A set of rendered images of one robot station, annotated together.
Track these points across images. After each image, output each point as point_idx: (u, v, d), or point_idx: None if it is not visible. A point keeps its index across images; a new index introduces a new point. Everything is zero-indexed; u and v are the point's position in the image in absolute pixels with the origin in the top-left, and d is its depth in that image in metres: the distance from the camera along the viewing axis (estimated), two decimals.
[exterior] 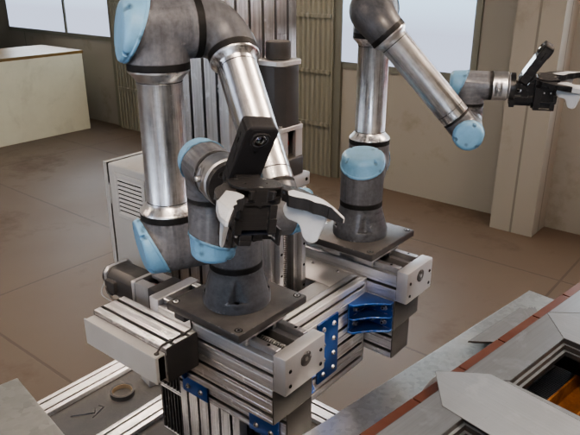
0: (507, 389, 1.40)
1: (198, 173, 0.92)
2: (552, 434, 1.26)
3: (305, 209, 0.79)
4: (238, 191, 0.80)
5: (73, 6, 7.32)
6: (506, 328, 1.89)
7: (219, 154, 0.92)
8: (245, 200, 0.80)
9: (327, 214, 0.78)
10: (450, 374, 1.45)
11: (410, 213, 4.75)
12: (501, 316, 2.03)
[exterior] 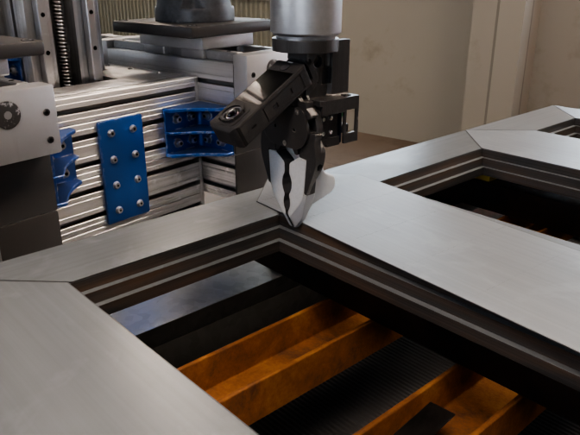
0: (375, 187, 0.85)
1: None
2: (429, 230, 0.71)
3: (299, 182, 0.71)
4: (277, 139, 0.71)
5: None
6: None
7: (274, 6, 0.64)
8: None
9: (294, 209, 0.73)
10: None
11: (369, 150, 4.20)
12: None
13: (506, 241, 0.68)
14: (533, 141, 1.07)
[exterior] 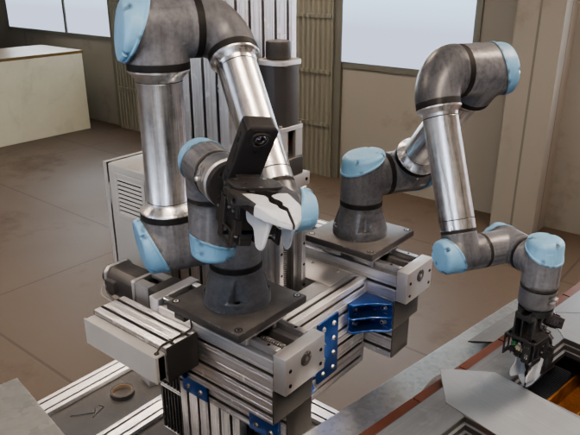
0: (511, 387, 1.40)
1: (198, 173, 0.92)
2: (556, 433, 1.26)
3: None
4: (247, 192, 0.80)
5: (73, 6, 7.32)
6: (506, 328, 1.89)
7: (219, 154, 0.92)
8: None
9: (287, 218, 0.74)
10: (454, 371, 1.46)
11: (410, 213, 4.75)
12: (501, 316, 2.03)
13: None
14: None
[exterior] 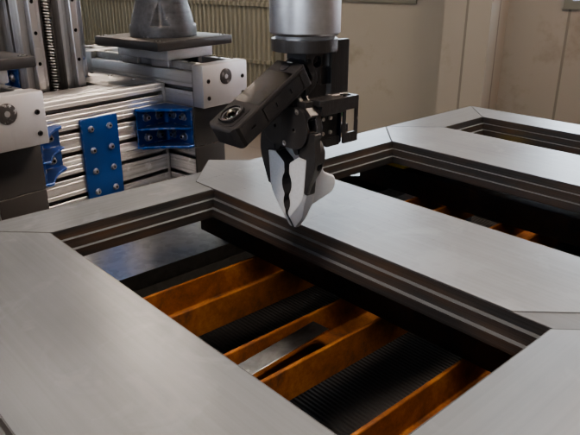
0: None
1: None
2: (323, 198, 0.96)
3: (299, 182, 0.71)
4: (277, 139, 0.71)
5: None
6: None
7: (274, 6, 0.64)
8: None
9: (294, 209, 0.73)
10: (225, 161, 1.14)
11: None
12: None
13: (377, 204, 0.94)
14: (437, 135, 1.31)
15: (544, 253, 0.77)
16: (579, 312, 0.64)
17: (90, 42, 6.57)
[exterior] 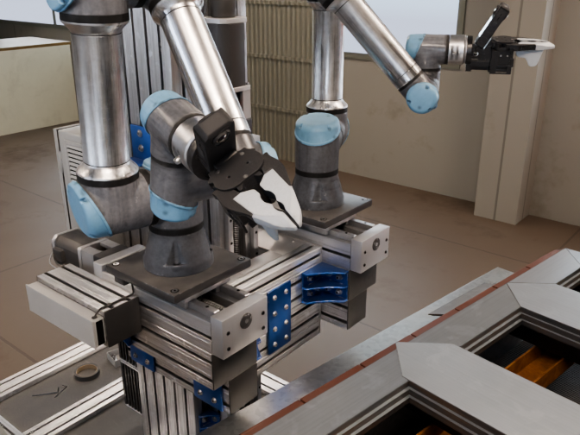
0: (469, 358, 1.35)
1: (175, 154, 0.88)
2: (515, 401, 1.21)
3: (276, 199, 0.76)
4: (236, 188, 0.78)
5: None
6: None
7: (184, 128, 0.86)
8: (238, 196, 0.79)
9: (287, 214, 0.74)
10: (410, 344, 1.40)
11: (394, 202, 4.72)
12: (466, 291, 2.00)
13: (562, 409, 1.19)
14: (554, 299, 1.59)
15: None
16: None
17: None
